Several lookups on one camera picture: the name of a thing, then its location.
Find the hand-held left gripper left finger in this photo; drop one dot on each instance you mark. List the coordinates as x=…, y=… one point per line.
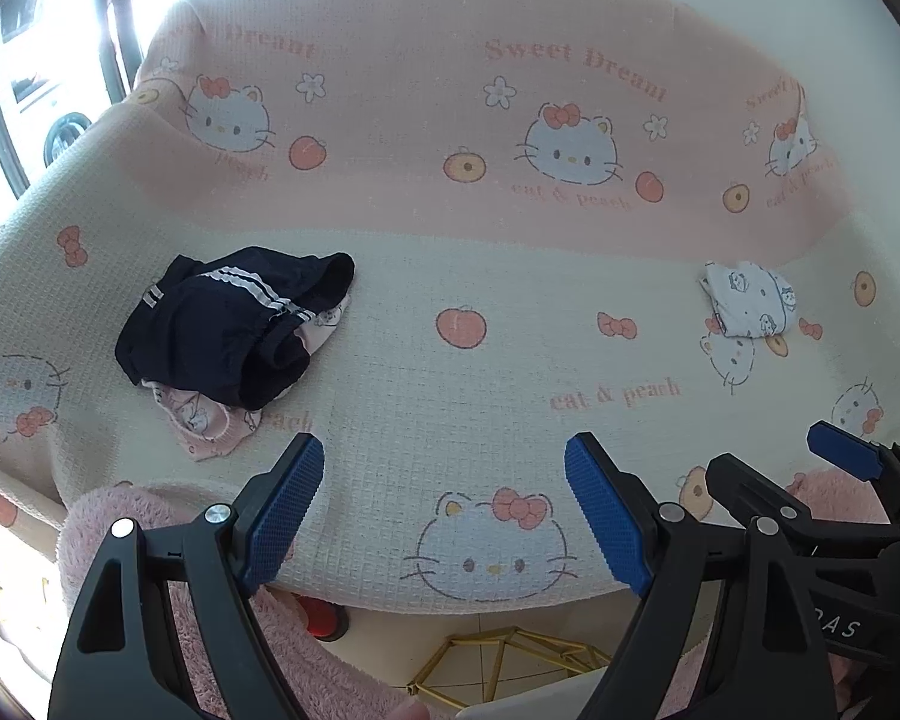
x=289, y=517

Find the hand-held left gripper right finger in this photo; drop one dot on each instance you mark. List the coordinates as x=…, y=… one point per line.
x=607, y=517

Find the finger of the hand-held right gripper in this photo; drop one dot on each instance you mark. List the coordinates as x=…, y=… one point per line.
x=742, y=484
x=844, y=450

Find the navy striped shorts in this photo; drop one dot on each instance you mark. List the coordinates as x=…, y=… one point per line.
x=195, y=330

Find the red object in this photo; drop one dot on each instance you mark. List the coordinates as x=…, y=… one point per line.
x=322, y=615

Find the pink printed garment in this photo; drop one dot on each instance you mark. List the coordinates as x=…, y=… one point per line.
x=202, y=427

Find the pink fluffy blanket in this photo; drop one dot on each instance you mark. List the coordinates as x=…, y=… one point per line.
x=307, y=660

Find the white folded printed garment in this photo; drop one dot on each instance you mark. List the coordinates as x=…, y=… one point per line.
x=750, y=300

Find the pink cat printed blanket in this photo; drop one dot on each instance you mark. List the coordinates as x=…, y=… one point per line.
x=495, y=277

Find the white vehicle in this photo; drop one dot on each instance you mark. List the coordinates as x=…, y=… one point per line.
x=67, y=139

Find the window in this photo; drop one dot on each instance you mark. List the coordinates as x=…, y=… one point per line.
x=116, y=15

